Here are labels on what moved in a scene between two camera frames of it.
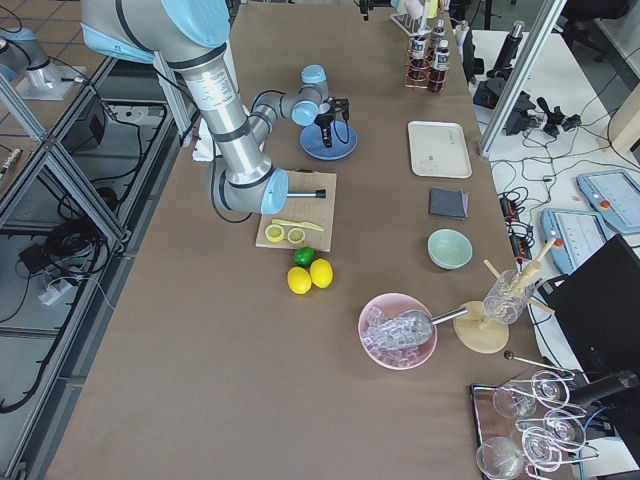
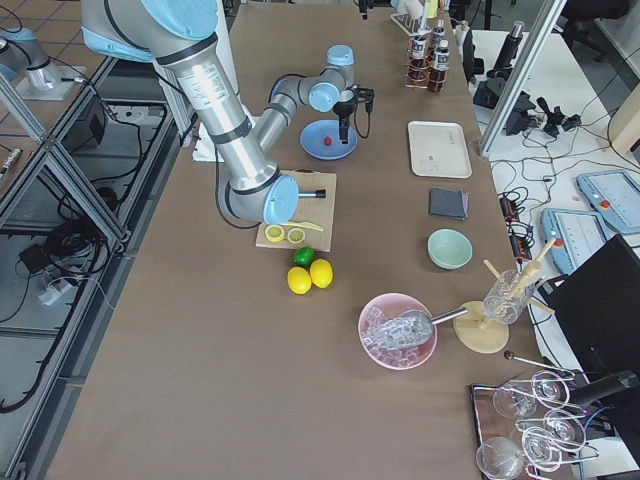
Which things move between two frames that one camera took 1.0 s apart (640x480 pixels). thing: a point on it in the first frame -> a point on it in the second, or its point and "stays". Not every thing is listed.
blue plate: (344, 140) stays
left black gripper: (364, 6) stays
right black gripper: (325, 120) -> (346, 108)
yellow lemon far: (321, 272) stays
